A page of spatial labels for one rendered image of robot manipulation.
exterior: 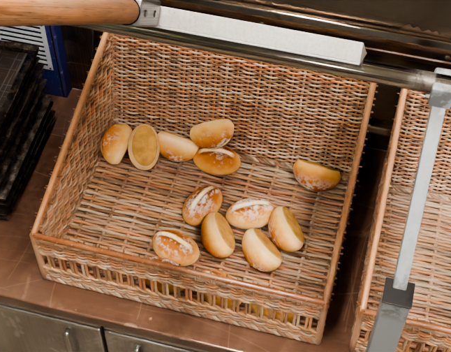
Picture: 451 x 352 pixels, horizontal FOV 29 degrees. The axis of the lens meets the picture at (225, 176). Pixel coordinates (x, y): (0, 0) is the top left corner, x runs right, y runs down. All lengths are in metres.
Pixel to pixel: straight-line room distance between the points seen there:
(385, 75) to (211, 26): 0.28
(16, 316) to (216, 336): 0.42
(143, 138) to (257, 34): 0.77
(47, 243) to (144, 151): 0.33
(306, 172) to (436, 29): 0.39
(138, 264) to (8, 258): 0.32
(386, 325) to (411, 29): 0.58
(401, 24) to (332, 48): 0.57
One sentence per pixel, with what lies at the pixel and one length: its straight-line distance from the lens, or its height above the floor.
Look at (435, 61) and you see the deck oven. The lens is 1.74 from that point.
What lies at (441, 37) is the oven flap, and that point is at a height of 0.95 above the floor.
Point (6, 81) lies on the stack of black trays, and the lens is 1.78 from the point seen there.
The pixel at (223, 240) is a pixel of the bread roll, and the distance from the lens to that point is 1.68.
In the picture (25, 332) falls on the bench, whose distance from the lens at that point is 1.87.
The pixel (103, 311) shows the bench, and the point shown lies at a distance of 1.69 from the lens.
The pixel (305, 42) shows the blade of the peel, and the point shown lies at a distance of 1.10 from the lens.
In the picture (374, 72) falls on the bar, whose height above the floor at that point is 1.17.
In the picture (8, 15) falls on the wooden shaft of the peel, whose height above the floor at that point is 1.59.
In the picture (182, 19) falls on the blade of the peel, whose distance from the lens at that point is 1.12.
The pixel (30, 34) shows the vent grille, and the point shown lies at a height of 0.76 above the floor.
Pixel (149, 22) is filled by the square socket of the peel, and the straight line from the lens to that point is 1.09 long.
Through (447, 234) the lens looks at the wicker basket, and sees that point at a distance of 1.82.
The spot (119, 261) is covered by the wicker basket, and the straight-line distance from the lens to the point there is 1.58.
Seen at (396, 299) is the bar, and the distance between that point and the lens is 1.29.
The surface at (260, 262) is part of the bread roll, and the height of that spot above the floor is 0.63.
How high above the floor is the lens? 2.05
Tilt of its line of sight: 52 degrees down
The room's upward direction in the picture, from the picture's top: 1 degrees clockwise
